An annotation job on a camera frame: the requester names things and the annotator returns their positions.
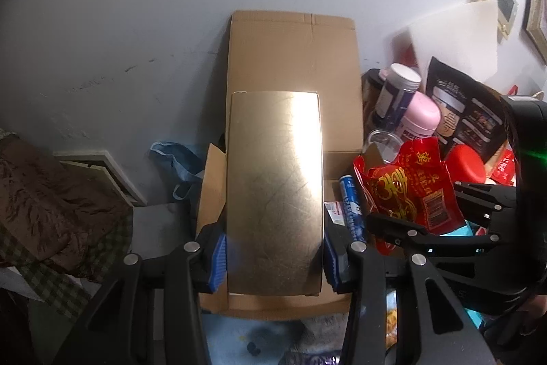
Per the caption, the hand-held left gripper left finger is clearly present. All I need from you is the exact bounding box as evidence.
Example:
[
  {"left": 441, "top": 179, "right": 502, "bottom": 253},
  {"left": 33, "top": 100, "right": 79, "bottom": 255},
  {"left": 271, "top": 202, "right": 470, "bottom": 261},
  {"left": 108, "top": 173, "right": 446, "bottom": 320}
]
[{"left": 53, "top": 226, "right": 227, "bottom": 365}]

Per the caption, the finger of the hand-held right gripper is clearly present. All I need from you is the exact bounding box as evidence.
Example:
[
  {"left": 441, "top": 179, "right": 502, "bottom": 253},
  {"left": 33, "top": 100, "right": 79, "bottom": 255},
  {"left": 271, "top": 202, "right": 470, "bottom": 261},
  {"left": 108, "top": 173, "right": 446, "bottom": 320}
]
[
  {"left": 368, "top": 212, "right": 502, "bottom": 261},
  {"left": 454, "top": 180, "right": 520, "bottom": 221}
]

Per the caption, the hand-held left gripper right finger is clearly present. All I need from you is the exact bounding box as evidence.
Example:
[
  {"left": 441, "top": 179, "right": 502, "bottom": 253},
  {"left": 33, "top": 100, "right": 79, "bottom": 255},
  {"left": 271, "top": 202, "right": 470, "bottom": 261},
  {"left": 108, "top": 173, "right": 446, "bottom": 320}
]
[{"left": 322, "top": 215, "right": 496, "bottom": 365}]

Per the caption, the red packet gold print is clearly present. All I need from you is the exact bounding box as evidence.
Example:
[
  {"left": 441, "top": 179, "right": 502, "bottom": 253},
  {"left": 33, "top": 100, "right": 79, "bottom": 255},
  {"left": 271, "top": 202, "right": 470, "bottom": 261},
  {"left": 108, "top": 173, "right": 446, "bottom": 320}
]
[{"left": 352, "top": 136, "right": 468, "bottom": 255}]

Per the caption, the red silver snack packet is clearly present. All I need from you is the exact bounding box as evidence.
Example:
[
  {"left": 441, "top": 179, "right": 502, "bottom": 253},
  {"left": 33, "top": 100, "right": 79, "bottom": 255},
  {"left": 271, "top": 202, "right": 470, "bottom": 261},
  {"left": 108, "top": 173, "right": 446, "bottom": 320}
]
[{"left": 325, "top": 200, "right": 347, "bottom": 226}]

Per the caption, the gold box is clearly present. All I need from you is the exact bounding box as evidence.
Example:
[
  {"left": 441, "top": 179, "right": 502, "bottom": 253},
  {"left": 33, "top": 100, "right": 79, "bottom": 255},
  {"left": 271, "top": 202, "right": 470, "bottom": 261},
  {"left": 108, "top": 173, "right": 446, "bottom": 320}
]
[{"left": 226, "top": 90, "right": 324, "bottom": 297}]

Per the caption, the white purple snack packet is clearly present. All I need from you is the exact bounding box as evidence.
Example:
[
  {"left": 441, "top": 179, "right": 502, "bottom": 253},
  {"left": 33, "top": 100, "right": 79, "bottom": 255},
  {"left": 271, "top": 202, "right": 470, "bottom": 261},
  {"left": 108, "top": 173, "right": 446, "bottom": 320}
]
[{"left": 273, "top": 348, "right": 343, "bottom": 365}]

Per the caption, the brown cardboard box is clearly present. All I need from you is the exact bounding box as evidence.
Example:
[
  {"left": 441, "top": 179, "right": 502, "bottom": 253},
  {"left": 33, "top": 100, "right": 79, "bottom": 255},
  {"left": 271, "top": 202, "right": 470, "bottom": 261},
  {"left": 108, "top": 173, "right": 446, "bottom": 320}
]
[{"left": 196, "top": 10, "right": 364, "bottom": 321}]

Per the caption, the red snack bag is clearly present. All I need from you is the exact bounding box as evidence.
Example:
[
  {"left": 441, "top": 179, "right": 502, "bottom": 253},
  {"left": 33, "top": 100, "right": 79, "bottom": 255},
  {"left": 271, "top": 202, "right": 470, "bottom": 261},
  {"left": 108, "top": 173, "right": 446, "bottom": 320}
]
[{"left": 489, "top": 149, "right": 518, "bottom": 188}]

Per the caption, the red lid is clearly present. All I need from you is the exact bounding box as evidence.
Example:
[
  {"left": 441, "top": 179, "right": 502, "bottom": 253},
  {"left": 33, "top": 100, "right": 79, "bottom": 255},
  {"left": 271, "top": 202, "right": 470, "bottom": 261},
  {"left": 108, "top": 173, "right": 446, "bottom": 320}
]
[{"left": 444, "top": 145, "right": 488, "bottom": 186}]

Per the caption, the teal box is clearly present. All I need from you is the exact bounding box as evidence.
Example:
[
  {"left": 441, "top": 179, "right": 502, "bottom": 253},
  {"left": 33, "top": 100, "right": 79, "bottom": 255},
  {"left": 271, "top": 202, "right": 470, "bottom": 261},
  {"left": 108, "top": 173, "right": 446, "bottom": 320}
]
[{"left": 440, "top": 220, "right": 488, "bottom": 238}]

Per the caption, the blue can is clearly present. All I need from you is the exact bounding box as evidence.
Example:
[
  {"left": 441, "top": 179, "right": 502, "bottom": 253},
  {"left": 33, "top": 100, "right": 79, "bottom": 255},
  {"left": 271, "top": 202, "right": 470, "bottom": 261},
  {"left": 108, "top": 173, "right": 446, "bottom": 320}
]
[{"left": 339, "top": 175, "right": 366, "bottom": 244}]

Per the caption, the light blue floral sheet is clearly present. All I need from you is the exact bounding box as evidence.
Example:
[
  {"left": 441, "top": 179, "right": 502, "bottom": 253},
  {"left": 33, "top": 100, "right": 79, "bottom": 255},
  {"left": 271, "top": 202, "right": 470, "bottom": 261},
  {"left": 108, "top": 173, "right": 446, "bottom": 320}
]
[{"left": 201, "top": 311, "right": 351, "bottom": 365}]

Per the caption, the orange snack packet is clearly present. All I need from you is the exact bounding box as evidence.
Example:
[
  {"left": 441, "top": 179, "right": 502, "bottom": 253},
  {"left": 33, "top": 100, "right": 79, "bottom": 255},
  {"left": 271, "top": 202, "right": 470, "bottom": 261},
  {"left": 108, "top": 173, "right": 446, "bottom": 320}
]
[{"left": 386, "top": 291, "right": 398, "bottom": 349}]

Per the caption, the black printed package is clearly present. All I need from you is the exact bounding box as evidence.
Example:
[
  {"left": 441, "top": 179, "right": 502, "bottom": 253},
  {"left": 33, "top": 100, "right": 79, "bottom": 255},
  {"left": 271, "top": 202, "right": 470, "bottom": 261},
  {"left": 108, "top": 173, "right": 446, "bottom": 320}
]
[{"left": 421, "top": 56, "right": 513, "bottom": 165}]

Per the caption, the clear plastic cup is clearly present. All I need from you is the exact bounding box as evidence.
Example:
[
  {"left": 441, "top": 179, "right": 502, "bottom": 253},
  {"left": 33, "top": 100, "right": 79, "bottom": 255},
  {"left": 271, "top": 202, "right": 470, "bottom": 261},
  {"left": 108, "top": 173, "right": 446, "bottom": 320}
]
[{"left": 366, "top": 129, "right": 404, "bottom": 165}]

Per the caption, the pink canister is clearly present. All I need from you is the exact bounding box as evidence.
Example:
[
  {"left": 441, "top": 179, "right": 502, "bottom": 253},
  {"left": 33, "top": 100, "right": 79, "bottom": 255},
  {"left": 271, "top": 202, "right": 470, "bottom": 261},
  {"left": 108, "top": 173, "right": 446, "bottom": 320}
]
[{"left": 399, "top": 91, "right": 442, "bottom": 143}]

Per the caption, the blue face mask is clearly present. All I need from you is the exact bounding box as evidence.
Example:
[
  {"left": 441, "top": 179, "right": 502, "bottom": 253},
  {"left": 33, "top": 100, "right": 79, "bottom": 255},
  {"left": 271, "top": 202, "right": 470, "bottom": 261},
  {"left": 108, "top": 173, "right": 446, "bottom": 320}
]
[{"left": 149, "top": 141, "right": 206, "bottom": 201}]

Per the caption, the purple canister white lid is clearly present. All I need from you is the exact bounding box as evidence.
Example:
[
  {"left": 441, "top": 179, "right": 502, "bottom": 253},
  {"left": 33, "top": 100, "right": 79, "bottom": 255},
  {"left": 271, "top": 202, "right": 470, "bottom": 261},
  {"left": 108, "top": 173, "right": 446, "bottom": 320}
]
[{"left": 376, "top": 63, "right": 422, "bottom": 130}]

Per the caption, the green checked cloth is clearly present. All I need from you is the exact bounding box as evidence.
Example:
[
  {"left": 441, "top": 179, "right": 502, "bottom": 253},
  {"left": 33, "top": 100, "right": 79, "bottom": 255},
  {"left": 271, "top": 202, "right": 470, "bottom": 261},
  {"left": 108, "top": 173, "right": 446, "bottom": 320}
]
[{"left": 0, "top": 215, "right": 133, "bottom": 318}]

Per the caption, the white foam board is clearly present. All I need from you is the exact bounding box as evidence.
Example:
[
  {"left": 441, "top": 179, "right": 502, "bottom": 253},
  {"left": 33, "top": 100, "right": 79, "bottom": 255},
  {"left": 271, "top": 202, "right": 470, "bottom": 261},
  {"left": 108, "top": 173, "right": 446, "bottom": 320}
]
[{"left": 406, "top": 0, "right": 501, "bottom": 83}]

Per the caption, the brown cloth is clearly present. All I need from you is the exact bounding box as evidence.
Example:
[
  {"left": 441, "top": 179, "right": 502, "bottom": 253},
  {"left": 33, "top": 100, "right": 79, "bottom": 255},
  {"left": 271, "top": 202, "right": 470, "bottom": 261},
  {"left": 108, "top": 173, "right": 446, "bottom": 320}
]
[{"left": 0, "top": 130, "right": 133, "bottom": 263}]

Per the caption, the white wooden frame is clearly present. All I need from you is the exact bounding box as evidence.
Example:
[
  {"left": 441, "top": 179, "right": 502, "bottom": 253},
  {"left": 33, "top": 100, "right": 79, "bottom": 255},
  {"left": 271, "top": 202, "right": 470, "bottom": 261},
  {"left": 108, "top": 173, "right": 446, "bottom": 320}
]
[{"left": 53, "top": 150, "right": 148, "bottom": 207}]

